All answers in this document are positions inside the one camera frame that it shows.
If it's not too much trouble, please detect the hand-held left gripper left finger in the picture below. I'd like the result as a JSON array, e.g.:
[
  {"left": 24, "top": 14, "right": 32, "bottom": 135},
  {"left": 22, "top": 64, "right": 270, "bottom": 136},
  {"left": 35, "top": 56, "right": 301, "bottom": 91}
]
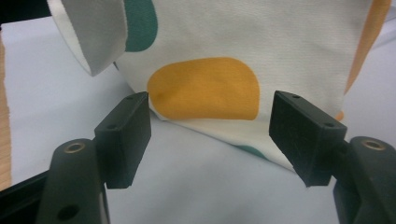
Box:
[{"left": 93, "top": 91, "right": 153, "bottom": 190}]

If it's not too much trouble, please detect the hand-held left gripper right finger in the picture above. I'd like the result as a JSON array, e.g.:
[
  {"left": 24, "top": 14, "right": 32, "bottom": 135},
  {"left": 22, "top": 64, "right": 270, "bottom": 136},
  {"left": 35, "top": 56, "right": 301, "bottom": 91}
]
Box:
[{"left": 268, "top": 90, "right": 348, "bottom": 188}]

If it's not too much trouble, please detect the white spotted tote bag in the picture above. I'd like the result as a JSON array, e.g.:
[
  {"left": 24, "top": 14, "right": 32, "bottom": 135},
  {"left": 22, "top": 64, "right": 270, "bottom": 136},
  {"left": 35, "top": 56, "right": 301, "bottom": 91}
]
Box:
[{"left": 46, "top": 0, "right": 393, "bottom": 173}]

